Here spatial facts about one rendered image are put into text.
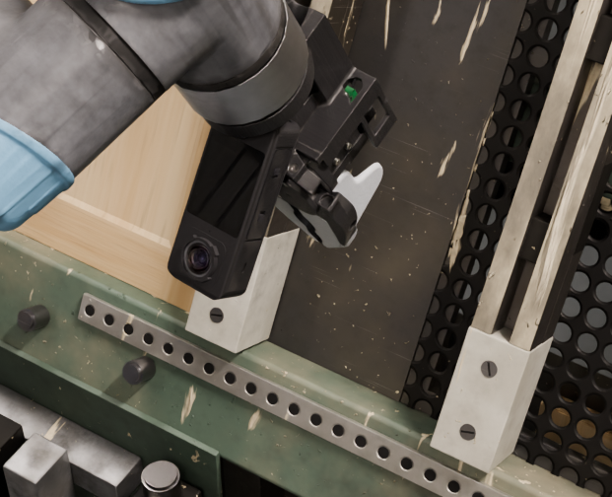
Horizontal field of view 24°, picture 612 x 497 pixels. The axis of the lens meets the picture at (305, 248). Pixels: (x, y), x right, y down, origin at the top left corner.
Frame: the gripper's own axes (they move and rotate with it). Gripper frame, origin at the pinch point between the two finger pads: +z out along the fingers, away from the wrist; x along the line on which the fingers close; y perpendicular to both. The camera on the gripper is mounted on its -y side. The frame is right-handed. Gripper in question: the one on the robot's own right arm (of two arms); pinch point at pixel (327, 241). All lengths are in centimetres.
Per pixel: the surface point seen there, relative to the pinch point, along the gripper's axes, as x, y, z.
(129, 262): 40, -4, 43
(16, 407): 47, -24, 52
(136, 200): 42, 1, 40
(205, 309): 26.9, -4.6, 39.1
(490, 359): -1.2, 5.5, 37.2
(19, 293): 50, -14, 44
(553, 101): 2.6, 25.3, 24.2
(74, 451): 37, -24, 52
